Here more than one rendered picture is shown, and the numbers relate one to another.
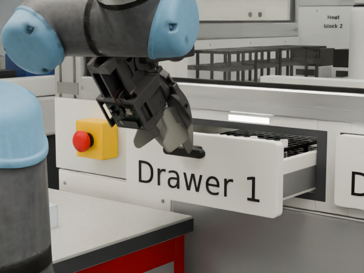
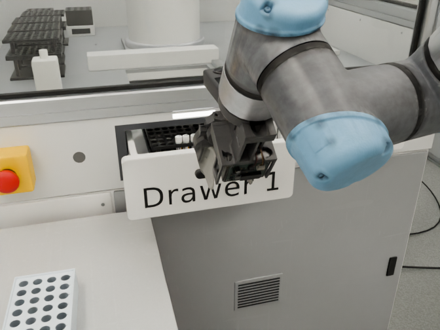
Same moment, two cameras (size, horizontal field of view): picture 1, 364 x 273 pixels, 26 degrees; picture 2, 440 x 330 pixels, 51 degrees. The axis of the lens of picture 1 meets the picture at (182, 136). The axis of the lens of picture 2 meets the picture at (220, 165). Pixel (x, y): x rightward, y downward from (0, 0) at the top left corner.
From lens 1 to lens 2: 0.94 m
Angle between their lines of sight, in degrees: 54
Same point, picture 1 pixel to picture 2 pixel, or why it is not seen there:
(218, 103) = (162, 105)
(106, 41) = (428, 130)
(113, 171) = (31, 194)
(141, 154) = (146, 182)
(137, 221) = (127, 239)
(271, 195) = (289, 181)
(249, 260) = (200, 222)
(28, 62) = (345, 182)
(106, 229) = (128, 264)
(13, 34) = (366, 159)
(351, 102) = not seen: hidden behind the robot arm
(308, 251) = not seen: hidden behind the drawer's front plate
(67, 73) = not seen: outside the picture
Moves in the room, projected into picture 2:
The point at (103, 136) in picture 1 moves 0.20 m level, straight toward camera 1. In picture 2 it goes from (29, 167) to (118, 199)
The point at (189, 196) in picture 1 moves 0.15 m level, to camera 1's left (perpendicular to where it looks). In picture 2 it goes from (206, 204) to (143, 247)
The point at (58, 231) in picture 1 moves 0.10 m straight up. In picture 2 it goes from (93, 294) to (84, 239)
